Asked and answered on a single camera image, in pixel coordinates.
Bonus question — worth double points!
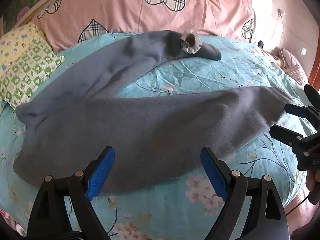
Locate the yellow cartoon-print pillow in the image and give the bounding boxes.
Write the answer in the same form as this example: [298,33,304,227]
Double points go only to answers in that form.
[0,21,54,80]

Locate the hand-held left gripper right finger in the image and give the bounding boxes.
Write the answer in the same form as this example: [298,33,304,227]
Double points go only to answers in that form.
[201,147,291,240]

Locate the green checked pillow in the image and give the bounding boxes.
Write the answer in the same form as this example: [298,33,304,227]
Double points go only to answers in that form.
[0,39,65,110]

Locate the grey pants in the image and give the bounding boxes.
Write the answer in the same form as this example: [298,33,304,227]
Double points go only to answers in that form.
[12,30,294,195]

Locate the teal floral bed sheet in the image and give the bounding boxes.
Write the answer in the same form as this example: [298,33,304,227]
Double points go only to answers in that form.
[0,31,317,240]

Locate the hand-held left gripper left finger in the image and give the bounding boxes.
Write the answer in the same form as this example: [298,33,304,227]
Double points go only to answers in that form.
[26,146,116,240]

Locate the person's right hand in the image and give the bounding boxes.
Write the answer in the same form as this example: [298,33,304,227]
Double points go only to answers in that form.
[305,168,320,204]

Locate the black cable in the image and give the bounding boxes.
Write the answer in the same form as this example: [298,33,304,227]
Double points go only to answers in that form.
[285,192,316,217]

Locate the clear frilly hair tie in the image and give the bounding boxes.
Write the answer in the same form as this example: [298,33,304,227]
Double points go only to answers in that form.
[179,29,202,55]

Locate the pink plaid pillow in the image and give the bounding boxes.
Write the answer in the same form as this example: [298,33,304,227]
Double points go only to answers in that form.
[265,47,309,85]

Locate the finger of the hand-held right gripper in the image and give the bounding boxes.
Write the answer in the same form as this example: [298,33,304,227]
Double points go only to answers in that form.
[284,84,320,122]
[269,125,309,153]

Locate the wooden bed post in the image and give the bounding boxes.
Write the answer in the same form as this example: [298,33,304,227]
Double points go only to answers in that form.
[309,27,320,92]

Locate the white cable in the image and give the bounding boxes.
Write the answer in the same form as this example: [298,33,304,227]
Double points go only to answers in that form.
[254,15,283,43]

